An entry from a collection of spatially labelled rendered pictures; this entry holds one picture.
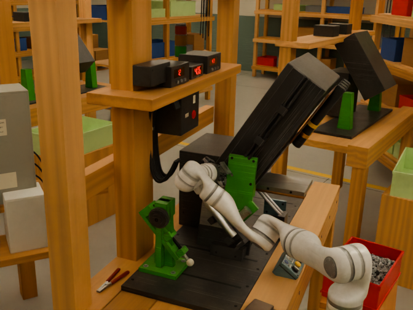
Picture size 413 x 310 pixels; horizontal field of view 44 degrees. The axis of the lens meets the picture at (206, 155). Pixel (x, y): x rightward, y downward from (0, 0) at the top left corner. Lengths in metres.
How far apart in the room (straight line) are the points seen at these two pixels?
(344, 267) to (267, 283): 0.59
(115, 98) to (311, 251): 0.79
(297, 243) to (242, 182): 0.56
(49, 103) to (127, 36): 0.42
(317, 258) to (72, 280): 0.75
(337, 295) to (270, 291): 0.46
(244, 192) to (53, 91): 0.86
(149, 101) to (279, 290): 0.78
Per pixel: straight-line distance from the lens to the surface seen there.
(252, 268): 1.94
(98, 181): 1.83
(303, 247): 1.45
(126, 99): 1.69
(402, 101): 5.46
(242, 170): 1.97
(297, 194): 2.05
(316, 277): 2.96
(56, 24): 1.42
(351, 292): 1.40
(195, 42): 8.53
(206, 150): 2.12
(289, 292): 1.83
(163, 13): 7.75
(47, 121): 1.50
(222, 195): 1.65
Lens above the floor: 1.89
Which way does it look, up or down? 18 degrees down
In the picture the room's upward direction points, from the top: 1 degrees clockwise
